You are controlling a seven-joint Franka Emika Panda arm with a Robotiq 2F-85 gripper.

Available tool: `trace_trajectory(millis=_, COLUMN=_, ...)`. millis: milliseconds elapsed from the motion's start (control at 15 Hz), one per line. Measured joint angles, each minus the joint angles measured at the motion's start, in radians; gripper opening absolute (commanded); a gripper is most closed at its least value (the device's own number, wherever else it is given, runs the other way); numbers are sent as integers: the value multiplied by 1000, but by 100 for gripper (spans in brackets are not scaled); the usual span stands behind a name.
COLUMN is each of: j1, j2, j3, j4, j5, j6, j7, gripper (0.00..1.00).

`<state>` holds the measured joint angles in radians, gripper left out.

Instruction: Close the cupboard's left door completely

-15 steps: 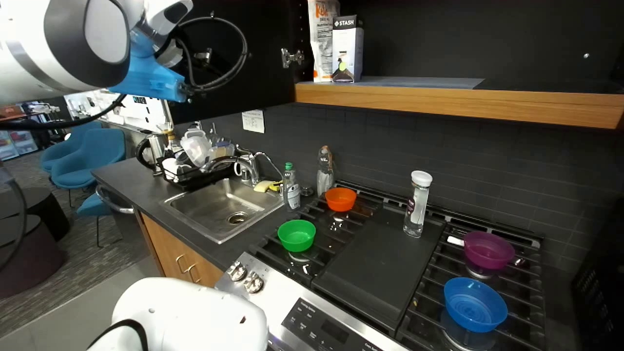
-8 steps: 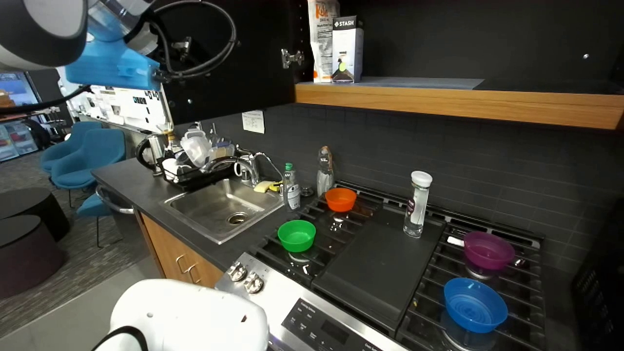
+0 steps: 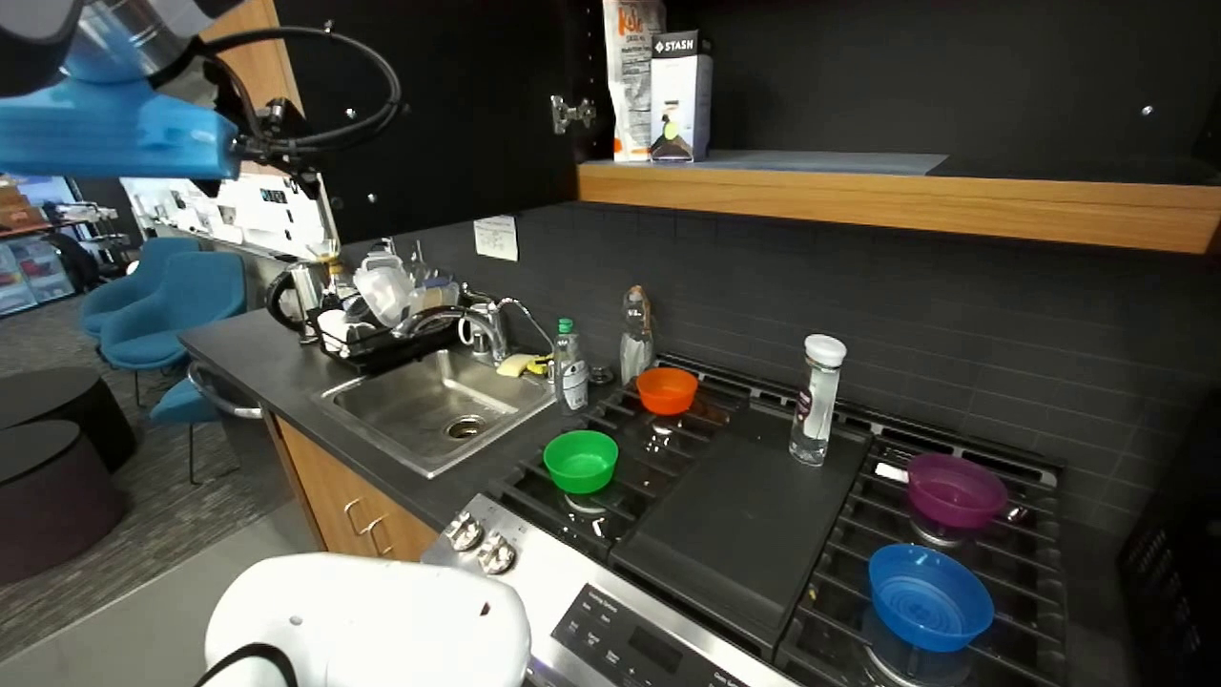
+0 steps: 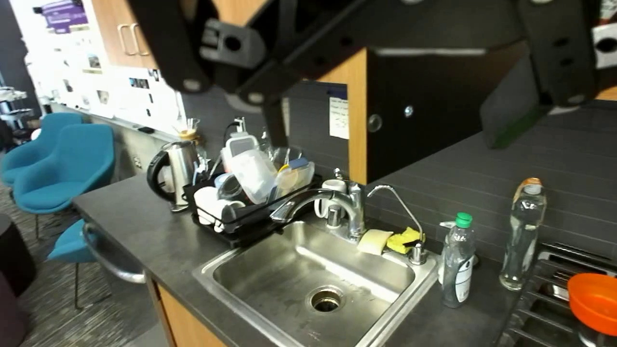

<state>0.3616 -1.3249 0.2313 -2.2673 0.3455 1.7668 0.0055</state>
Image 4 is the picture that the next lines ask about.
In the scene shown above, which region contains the metal shelf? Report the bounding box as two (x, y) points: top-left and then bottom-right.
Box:
(0, 86), (30, 145)

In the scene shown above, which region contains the dark round table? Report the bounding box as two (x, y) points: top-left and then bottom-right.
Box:
(0, 214), (38, 297)

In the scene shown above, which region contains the thin curved chrome tap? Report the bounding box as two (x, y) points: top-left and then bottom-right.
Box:
(366, 185), (429, 266)

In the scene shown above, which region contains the wooden wall cupboard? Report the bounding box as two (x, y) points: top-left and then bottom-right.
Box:
(92, 0), (617, 186)

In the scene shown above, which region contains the heap of white mugs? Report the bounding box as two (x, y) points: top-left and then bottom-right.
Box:
(193, 186), (246, 227)

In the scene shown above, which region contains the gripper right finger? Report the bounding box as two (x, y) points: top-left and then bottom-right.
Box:
(480, 0), (617, 150)

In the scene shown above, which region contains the black dish rack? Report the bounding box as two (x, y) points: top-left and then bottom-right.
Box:
(185, 171), (323, 249)

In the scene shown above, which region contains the row of blue chairs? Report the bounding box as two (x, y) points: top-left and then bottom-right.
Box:
(0, 112), (116, 241)

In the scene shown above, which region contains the bright yellow sponge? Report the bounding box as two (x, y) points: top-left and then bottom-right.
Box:
(387, 227), (426, 254)

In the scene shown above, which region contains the white mug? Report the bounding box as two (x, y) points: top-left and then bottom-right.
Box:
(314, 179), (349, 218)

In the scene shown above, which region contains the metal wire dish rack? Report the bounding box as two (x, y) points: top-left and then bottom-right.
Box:
(496, 242), (617, 347)

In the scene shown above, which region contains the green cap soap bottle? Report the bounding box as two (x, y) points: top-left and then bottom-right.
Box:
(439, 212), (478, 309)

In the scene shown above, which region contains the white paper note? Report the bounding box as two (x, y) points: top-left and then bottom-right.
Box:
(329, 96), (349, 140)

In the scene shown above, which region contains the cupboard door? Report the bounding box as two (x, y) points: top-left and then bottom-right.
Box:
(318, 48), (531, 186)

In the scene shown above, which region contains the blue chair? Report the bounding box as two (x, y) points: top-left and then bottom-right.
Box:
(46, 219), (112, 310)

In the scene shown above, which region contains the silver bar handle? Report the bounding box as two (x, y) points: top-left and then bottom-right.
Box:
(81, 222), (147, 284)

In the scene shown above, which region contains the silver cupboard door handle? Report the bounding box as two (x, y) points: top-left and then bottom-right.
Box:
(132, 23), (150, 56)
(118, 24), (137, 56)

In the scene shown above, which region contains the glass pour-over coffee maker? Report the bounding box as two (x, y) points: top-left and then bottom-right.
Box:
(174, 117), (202, 144)

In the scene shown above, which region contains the pale yellow sponge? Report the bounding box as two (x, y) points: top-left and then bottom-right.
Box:
(357, 229), (394, 256)

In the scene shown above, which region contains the heap of plastic containers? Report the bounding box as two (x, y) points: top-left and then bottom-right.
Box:
(215, 118), (316, 205)

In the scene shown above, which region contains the stainless steel sink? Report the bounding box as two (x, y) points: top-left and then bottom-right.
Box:
(193, 219), (439, 347)

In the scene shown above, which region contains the steel electric kettle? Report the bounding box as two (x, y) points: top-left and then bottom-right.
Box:
(147, 140), (202, 213)

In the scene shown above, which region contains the wooden base cabinet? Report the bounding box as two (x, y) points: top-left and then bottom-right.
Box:
(145, 277), (228, 347)

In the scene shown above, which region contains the orange plastic bowl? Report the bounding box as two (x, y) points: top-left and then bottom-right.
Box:
(567, 273), (617, 337)

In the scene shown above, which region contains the whiteboard with papers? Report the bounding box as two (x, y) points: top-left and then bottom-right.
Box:
(10, 0), (188, 136)

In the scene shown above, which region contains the clear bottle with orange cap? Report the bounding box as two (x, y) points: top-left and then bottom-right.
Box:
(499, 177), (548, 291)

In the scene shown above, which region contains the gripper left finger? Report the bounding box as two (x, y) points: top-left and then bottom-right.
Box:
(126, 0), (372, 147)

